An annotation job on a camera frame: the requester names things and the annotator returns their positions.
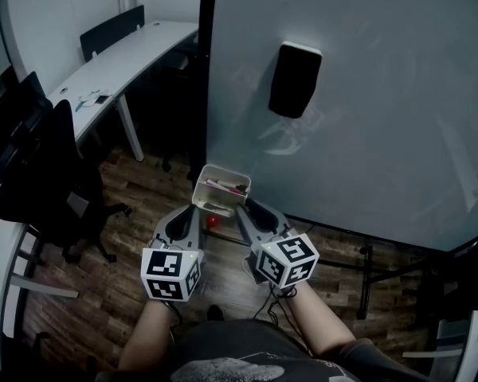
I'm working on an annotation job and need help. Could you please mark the person's left forearm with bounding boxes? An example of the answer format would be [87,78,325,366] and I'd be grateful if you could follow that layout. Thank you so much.
[118,298,181,372]

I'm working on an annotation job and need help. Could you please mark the papers on desk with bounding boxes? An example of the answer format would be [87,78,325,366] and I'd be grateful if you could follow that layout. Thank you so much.
[75,88,113,114]

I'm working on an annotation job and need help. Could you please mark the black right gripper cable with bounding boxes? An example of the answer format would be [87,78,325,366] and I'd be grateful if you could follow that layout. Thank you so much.
[252,286,300,326]

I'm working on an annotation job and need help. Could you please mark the white marker pen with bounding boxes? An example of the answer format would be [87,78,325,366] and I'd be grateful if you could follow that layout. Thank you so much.
[206,178,235,191]

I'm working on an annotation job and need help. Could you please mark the black whiteboard eraser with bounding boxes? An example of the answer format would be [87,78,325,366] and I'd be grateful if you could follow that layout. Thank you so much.
[267,41,324,120]

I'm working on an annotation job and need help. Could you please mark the black desk divider panel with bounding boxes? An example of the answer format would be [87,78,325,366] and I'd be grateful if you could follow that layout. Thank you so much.
[18,71,49,103]
[79,4,146,64]

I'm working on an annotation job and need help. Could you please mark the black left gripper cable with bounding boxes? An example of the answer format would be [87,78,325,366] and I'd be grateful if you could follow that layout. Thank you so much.
[164,300,185,334]

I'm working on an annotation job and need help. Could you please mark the large black-framed whiteboard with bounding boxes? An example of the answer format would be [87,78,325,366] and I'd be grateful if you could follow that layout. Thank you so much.
[198,0,478,253]

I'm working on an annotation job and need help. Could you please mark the white plastic marker box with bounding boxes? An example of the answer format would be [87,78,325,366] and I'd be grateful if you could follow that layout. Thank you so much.
[191,163,253,219]

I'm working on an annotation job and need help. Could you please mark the person's dark printed shirt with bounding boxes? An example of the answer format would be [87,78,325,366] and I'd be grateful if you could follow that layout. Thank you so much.
[98,318,432,382]

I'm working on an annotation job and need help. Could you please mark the black mesh office chair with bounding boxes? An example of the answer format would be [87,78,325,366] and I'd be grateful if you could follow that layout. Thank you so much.
[0,93,133,265]

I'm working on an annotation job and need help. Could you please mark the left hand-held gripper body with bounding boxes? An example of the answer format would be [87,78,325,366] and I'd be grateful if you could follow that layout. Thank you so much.
[141,239,205,302]

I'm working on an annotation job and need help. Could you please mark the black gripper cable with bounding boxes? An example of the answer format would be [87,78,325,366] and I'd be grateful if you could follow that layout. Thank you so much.
[164,300,185,334]
[252,286,300,326]

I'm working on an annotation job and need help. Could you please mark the person's right forearm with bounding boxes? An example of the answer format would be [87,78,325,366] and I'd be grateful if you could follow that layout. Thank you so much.
[288,283,359,358]

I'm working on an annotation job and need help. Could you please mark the white marker with black cap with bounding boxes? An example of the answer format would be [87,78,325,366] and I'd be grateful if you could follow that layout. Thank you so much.
[201,201,233,215]

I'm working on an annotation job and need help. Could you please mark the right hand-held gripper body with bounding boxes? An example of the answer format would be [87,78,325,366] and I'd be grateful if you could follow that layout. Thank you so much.
[243,232,320,290]

